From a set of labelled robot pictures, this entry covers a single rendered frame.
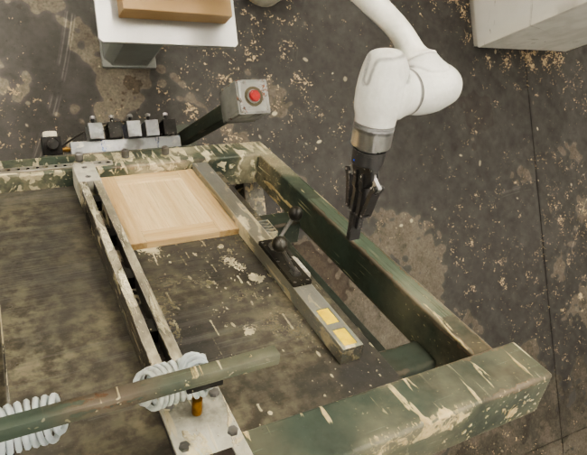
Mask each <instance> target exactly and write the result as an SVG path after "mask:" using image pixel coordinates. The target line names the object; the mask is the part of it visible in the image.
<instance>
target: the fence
mask: <svg viewBox="0 0 587 455"><path fill-rule="evenodd" d="M192 169H193V170H194V172H195V173H196V174H197V176H198V177H199V178H200V180H201V181H202V182H203V183H204V185H205V186H206V187H207V188H208V190H209V191H210V193H211V194H212V195H213V196H214V198H215V199H216V200H217V201H218V203H219V204H220V205H221V207H222V208H223V209H224V210H225V211H226V212H227V213H228V215H229V216H230V217H231V219H232V220H233V221H234V222H235V224H236V225H237V226H238V228H239V231H238V233H239V234H240V236H241V237H242V238H243V239H244V241H245V242H246V243H247V245H248V246H249V248H250V249H251V250H252V251H253V253H254V254H255V255H256V257H257V258H258V259H259V261H260V262H261V263H262V265H263V266H264V267H265V268H266V270H267V271H268V273H270V274H271V275H272V277H273V278H274V279H275V281H276V282H277V283H278V285H279V286H280V287H281V289H282V290H283V291H284V293H285V294H286V295H287V297H288V298H289V299H290V300H291V302H292V303H293V305H294V306H295V307H296V308H297V310H298V311H299V312H300V313H301V314H302V315H303V317H304V318H305V319H306V321H307V322H308V323H309V324H310V326H311V327H312V329H313V330H314V331H315V332H316V334H317V335H318V336H319V338H320V339H321V340H322V342H323V343H324V344H325V346H326V347H327V348H328V349H329V351H330V352H331V354H332V355H333V356H334V357H335V358H336V359H337V360H338V362H339V363H340V364H344V363H347V362H350V361H353V360H356V359H360V356H361V352H362V349H363V343H362V342H361V341H360V340H359V338H358V337H357V336H356V335H355V334H354V333H353V331H352V330H351V329H350V328H349V327H348V325H347V324H346V323H345V322H344V321H343V320H342V318H341V317H340V316H339V315H338V314H337V312H336V311H335V310H334V309H332V307H331V306H330V305H329V304H328V303H327V302H326V300H325V299H324V298H323V297H322V296H321V294H320V293H319V292H318V291H317V290H316V289H315V287H314V286H313V285H312V284H307V285H303V286H299V287H292V285H291V284H290V283H289V282H288V281H287V279H286V278H285V277H284V276H283V274H282V273H281V272H280V271H279V269H278V268H277V267H276V266H275V264H274V263H273V262H272V260H271V259H270V258H269V257H268V255H267V254H266V253H265V252H264V250H263V249H262V248H261V247H260V245H259V244H258V242H259V241H262V240H267V239H272V238H271V236H270V235H269V234H268V233H267V232H266V230H265V229H264V228H263V227H262V226H261V225H260V224H259V222H258V221H257V220H256V219H255V218H254V216H253V215H252V214H251V213H250V212H249V211H248V209H247V208H246V207H245V206H244V205H243V203H242V202H241V201H240V200H239V199H238V197H237V196H236V195H235V194H234V193H233V192H232V190H231V189H230V188H229V187H228V186H227V184H226V183H225V182H224V181H223V180H222V179H221V178H220V177H219V176H218V175H217V174H216V173H215V171H214V170H213V169H212V168H211V167H210V165H209V164H208V163H207V162H195V163H193V164H192ZM327 308H328V309H329V310H330V311H331V313H332V314H333V315H334V316H335V318H336V319H337V320H338V321H339V322H335V323H332V324H328V325H327V323H326V322H325V321H324V320H323V318H322V317H321V316H320V315H319V313H318V312H317V311H319V310H323V309H327ZM342 328H345V329H346V331H347V332H348V333H349V334H350V336H351V337H352V338H354V339H355V340H356V342H357V343H354V344H350V345H347V346H344V345H343V343H342V342H341V341H340V340H339V338H338V337H337V336H336V335H335V333H334V332H333V330H338V329H342Z"/></svg>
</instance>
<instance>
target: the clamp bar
mask: <svg viewBox="0 0 587 455"><path fill-rule="evenodd" d="M72 174H73V184H74V188H75V190H76V192H77V195H78V198H79V202H80V204H81V206H82V208H83V211H84V213H85V216H86V219H87V222H88V224H89V228H90V231H91V234H92V236H93V237H94V240H95V243H96V246H97V248H98V252H99V254H100V257H101V260H102V262H103V265H104V267H105V270H106V272H107V277H108V279H109V281H110V284H111V286H112V289H113V292H114V294H115V296H116V301H117V303H118V306H119V309H120V310H121V313H122V316H123V318H124V321H125V324H126V327H127V330H128V333H129V335H130V338H131V340H132V342H133V345H134V348H135V352H136V355H137V357H138V359H139V362H140V365H141V367H142V369H144V368H145V367H149V366H153V365H155V364H160V363H162V362H166V363H167V362H168V361H170V360H174V361H175V360H176V359H178V358H180V360H179V363H178V366H179V370H182V369H184V368H186V367H187V366H188V367H193V366H194V365H196V364H198V365H199V363H201V364H205V363H209V362H208V360H207V359H206V358H205V357H204V356H203V355H202V354H200V353H198V352H189V353H186V354H184V355H182V353H181V351H180V349H179V347H178V345H177V343H176V341H175V339H174V337H173V334H172V332H171V330H170V328H169V326H168V323H167V321H166V319H165V317H164V316H163V313H162V310H161V308H160V306H159V304H158V302H157V300H156V298H155V296H154V293H153V291H152V289H151V287H150V284H149V283H148V281H147V279H146V277H145V275H144V271H143V269H142V267H141V265H140V264H139V262H138V259H137V257H136V255H135V252H134V250H133V248H132V246H131V244H130V242H129V240H128V238H127V236H126V232H125V231H124V229H123V227H122V225H121V223H120V220H119V218H118V216H117V214H116V212H115V209H114V207H113V205H112V203H111V201H110V199H109V197H108V195H107V192H106V190H105V188H104V186H103V184H102V181H101V179H100V177H99V175H98V171H97V169H96V167H95V165H94V163H93V162H91V163H80V164H72ZM194 359H195V360H194ZM192 360H193V361H192ZM189 363H190V364H189ZM188 364H189V365H188ZM219 385H223V380H220V381H218V382H214V383H211V384H207V385H202V386H198V387H195V388H192V389H189V390H186V393H187V394H188V395H189V394H191V395H192V399H191V400H187V397H186V399H185V401H184V402H180V401H179V403H177V404H172V405H171V406H166V407H165V408H163V409H160V410H159V411H158V413H159V415H160V418H161V421H162V423H163V427H164V429H165V432H166V435H167V437H168V440H169V443H170V445H171V447H172V452H173V454H174V455H175V454H176V455H210V454H213V453H216V452H218V451H221V450H225V449H228V448H231V447H232V449H233V451H234V452H235V454H236V455H253V453H252V451H251V449H250V448H249V446H248V444H247V442H246V440H245V438H244V436H243V434H242V432H241V430H240V429H239V427H238V424H237V422H236V420H235V418H234V416H233V414H232V412H231V411H230V409H229V407H228V404H227V402H226V400H225V398H224V396H223V394H222V393H221V391H220V389H219ZM212 387H213V388H212ZM209 388H212V389H211V390H209V391H208V394H207V395H206V396H205V397H201V396H200V397H199V398H197V399H196V398H194V397H193V393H196V392H199V391H202V390H206V389H209ZM186 393H185V394H186Z"/></svg>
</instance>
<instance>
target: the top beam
mask: <svg viewBox="0 0 587 455"><path fill-rule="evenodd" d="M551 377H552V374H551V373H550V372H549V371H548V370H547V369H546V368H545V367H543V366H542V365H541V364H540V363H538V362H537V361H536V360H535V359H534V358H533V357H531V356H530V355H529V354H528V353H526V352H525V351H524V350H523V349H522V348H521V347H520V346H519V345H517V344H516V343H514V342H511V343H508V344H506V345H503V346H500V347H497V348H493V349H490V350H487V351H484V352H481V353H479V354H476V355H473V356H470V357H466V358H463V359H460V360H457V361H454V362H451V363H449V364H446V365H443V366H440V367H436V368H433V369H430V370H427V371H424V372H422V373H419V374H416V375H413V376H409V377H406V378H403V379H400V380H397V381H395V382H392V383H389V384H386V385H382V386H379V387H376V388H373V389H370V390H367V391H365V392H362V393H359V394H356V395H352V396H349V397H346V398H343V399H340V400H338V401H335V402H332V403H329V404H325V405H322V406H319V407H316V408H313V409H311V410H308V411H305V412H302V413H298V414H295V415H292V416H289V417H286V418H284V419H281V420H278V421H275V422H271V423H268V424H265V425H262V426H259V427H256V428H254V429H251V430H248V431H245V432H242V434H243V436H244V438H245V440H246V442H247V444H248V446H249V448H250V449H251V451H252V453H253V455H433V454H435V453H437V452H439V451H441V450H445V449H447V448H450V447H451V446H453V445H456V444H458V443H460V442H463V441H466V440H468V439H470V438H473V437H475V436H477V435H480V434H482V433H484V432H487V431H489V430H492V429H494V428H496V427H499V426H500V425H502V424H505V423H508V422H511V421H513V420H516V419H517V418H519V417H522V416H524V415H526V414H529V413H532V412H534V411H535V410H536V408H537V406H538V405H539V402H540V400H541V398H542V396H543V394H544V392H545V390H546V388H547V385H548V383H549V381H550V379H551Z"/></svg>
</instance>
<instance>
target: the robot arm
mask: <svg viewBox="0 0 587 455"><path fill-rule="evenodd" d="M350 1H351V2H353V3H354V4H355V5H356V6H357V7H358V8H359V9H360V10H361V11H362V12H363V13H364V14H365V15H366V16H367V17H369V18H370V19H371V20H372V21H373V22H374V23H375V24H376V25H377V26H378V27H379V28H380V29H381V30H382V31H383V32H384V33H385V34H386V35H387V37H388V38H389V39H390V41H391V42H392V43H393V45H394V47H395V48H394V49H393V48H378V49H375V50H372V51H370V52H369V53H368V55H367V57H366V59H365V60H364V62H363V64H362V67H361V70H360V73H359V78H358V82H357V86H356V91H355V97H354V111H355V118H354V122H353V129H352V135H351V140H350V141H351V144H352V145H353V148H352V154H351V161H352V165H348V166H345V171H346V206H347V207H349V212H350V214H349V225H348V230H347V235H346V238H347V239H348V240H349V241H350V240H356V239H359V236H360V231H361V229H362V225H363V220H364V218H370V217H371V215H372V213H373V210H374V208H375V206H376V204H377V200H378V198H379V195H380V194H381V192H382V191H383V190H384V189H385V187H384V186H383V185H381V186H380V184H379V182H378V179H379V174H378V172H379V170H380V168H381V167H382V166H383V165H384V161H385V158H386V153H387V151H388V150H389V149H390V147H391V143H392V139H393V134H394V132H395V126H396V120H399V119H401V118H403V117H404V116H409V115H412V116H420V115H427V114H431V113H434V112H437V111H440V110H442V109H444V108H446V107H447V106H449V105H450V104H452V103H453V102H454V101H456V100H457V98H458V97H459V95H460V94H461V90H462V78H461V75H460V73H459V72H458V70H456V69H455V68H454V67H453V66H452V65H450V64H448V63H447V62H445V61H444V60H443V59H442V58H441V57H440V56H439V55H438V54H437V52H436V51H435V50H430V49H428V48H426V47H425V46H424V45H423V43H422V42H421V40H420V38H419V37H418V35H417V33H416V32H415V30H414V28H413V27H412V25H411V24H410V23H409V22H408V21H407V20H406V19H405V17H404V16H403V15H402V14H401V13H400V12H399V11H398V10H397V9H396V7H395V6H394V5H393V4H392V3H391V2H390V1H389V0H350ZM351 174H352V175H351Z"/></svg>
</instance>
